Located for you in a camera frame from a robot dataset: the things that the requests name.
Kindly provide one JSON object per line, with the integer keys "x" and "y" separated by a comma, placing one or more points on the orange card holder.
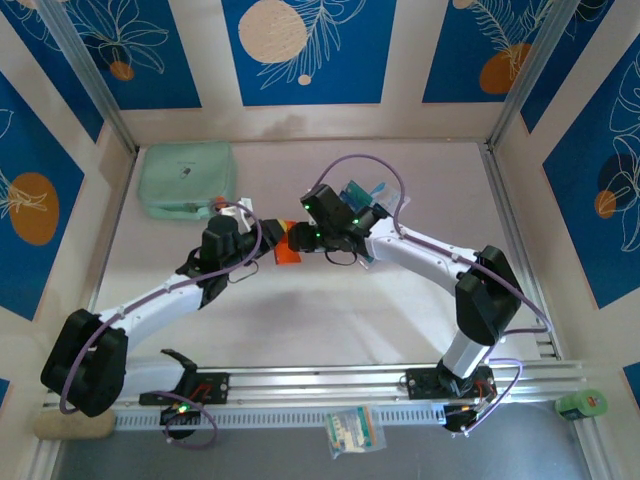
{"x": 287, "y": 256}

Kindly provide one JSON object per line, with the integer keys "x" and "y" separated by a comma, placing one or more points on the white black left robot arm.
{"x": 150, "y": 305}

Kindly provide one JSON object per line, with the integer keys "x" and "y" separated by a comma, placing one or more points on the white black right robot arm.
{"x": 415, "y": 260}

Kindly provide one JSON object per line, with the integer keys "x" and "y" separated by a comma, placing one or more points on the white light blue credit card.
{"x": 398, "y": 197}

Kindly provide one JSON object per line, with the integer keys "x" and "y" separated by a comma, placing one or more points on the brown bottle orange cap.
{"x": 218, "y": 202}

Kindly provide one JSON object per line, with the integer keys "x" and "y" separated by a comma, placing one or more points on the mint green zip pouch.
{"x": 185, "y": 175}

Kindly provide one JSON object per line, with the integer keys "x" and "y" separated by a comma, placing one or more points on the black controller box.
{"x": 170, "y": 415}

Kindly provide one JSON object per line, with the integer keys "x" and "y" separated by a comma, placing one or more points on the clear plastic bag with packet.
{"x": 355, "y": 430}

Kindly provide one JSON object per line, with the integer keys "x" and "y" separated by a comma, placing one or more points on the beige sponge block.
{"x": 60, "y": 429}

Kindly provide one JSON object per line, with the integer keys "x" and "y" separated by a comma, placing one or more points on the green canister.
{"x": 580, "y": 404}

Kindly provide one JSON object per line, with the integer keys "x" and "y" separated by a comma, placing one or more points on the aluminium corner extrusion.
{"x": 592, "y": 450}

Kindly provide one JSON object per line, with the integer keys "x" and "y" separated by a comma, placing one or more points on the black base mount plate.
{"x": 420, "y": 382}
{"x": 217, "y": 387}

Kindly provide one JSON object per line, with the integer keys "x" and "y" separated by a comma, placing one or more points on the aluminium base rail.
{"x": 310, "y": 382}

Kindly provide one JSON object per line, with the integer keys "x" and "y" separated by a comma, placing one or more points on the aluminium side rail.
{"x": 504, "y": 200}

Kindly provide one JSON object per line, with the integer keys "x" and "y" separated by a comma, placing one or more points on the aluminium frame post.
{"x": 90, "y": 75}
{"x": 529, "y": 75}

